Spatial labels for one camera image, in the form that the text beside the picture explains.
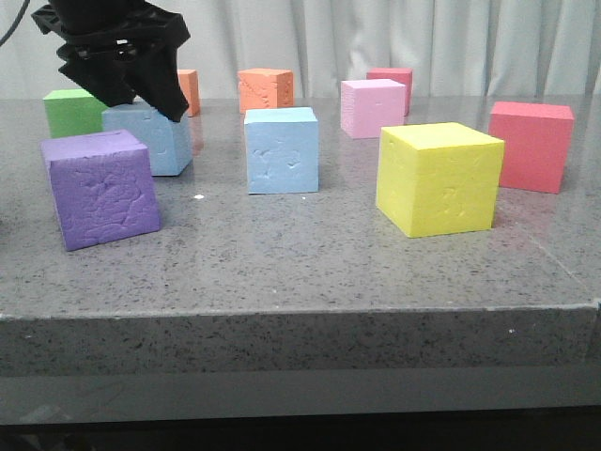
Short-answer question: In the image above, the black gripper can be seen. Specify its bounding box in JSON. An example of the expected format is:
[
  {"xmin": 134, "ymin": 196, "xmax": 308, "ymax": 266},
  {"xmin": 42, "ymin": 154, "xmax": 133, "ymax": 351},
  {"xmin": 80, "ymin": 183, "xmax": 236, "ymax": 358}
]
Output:
[{"xmin": 32, "ymin": 1, "xmax": 190, "ymax": 122}]

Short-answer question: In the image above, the light blue foam block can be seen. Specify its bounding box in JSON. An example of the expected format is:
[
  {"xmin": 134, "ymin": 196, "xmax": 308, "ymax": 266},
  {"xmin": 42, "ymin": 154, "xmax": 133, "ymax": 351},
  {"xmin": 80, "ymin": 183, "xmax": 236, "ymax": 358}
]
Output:
[{"xmin": 101, "ymin": 101, "xmax": 193, "ymax": 177}]

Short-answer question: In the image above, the smooth orange foam block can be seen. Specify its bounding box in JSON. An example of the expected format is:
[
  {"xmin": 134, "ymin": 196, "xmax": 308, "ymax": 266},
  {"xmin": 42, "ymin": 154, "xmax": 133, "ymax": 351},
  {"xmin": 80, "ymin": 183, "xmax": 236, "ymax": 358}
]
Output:
[{"xmin": 177, "ymin": 70, "xmax": 200, "ymax": 117}]

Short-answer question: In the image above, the green foam block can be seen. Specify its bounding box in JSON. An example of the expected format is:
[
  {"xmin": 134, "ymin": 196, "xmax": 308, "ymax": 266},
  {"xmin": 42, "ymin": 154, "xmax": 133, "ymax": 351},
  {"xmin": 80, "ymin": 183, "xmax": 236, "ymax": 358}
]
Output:
[{"xmin": 43, "ymin": 88, "xmax": 108, "ymax": 138}]

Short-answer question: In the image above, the purple foam block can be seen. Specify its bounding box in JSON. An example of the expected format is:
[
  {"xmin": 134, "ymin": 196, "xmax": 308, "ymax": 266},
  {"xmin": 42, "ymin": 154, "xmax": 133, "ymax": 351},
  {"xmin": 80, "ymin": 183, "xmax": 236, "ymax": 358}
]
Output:
[{"xmin": 40, "ymin": 130, "xmax": 162, "ymax": 251}]

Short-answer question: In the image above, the dented orange foam block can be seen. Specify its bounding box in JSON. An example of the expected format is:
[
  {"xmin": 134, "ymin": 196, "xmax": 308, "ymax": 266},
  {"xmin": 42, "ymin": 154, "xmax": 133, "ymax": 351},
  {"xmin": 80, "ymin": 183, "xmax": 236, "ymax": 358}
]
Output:
[{"xmin": 238, "ymin": 68, "xmax": 295, "ymax": 114}]

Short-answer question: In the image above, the pink foam block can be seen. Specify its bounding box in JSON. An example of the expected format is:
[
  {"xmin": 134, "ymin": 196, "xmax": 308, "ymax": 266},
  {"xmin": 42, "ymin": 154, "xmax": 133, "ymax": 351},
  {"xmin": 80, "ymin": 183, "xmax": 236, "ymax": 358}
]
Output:
[{"xmin": 340, "ymin": 79, "xmax": 407, "ymax": 139}]

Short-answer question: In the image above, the small far red block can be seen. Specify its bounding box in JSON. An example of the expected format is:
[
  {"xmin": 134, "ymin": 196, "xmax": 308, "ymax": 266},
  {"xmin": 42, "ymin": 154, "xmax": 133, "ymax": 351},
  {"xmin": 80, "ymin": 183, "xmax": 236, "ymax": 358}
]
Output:
[{"xmin": 366, "ymin": 68, "xmax": 413, "ymax": 117}]

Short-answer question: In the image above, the yellow foam block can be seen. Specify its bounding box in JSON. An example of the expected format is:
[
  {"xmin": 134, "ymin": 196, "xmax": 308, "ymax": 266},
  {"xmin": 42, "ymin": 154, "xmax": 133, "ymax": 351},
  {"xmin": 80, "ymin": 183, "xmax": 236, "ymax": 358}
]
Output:
[{"xmin": 376, "ymin": 122, "xmax": 505, "ymax": 238}]

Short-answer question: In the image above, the grey curtain backdrop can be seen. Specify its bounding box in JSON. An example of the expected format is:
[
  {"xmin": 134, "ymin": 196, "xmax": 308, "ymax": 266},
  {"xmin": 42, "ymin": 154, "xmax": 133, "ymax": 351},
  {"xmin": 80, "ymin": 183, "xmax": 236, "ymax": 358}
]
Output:
[{"xmin": 0, "ymin": 0, "xmax": 601, "ymax": 100}]

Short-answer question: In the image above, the large red foam block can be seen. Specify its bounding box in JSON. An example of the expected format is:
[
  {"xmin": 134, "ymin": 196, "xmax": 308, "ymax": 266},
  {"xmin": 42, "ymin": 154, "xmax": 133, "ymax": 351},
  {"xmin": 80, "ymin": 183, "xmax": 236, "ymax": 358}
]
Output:
[{"xmin": 488, "ymin": 101, "xmax": 575, "ymax": 194}]

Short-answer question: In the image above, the black cable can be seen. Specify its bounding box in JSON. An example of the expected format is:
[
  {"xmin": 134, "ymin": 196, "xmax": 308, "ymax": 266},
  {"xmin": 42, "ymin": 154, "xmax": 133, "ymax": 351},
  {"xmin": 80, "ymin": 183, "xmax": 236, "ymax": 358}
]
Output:
[{"xmin": 0, "ymin": 0, "xmax": 34, "ymax": 47}]

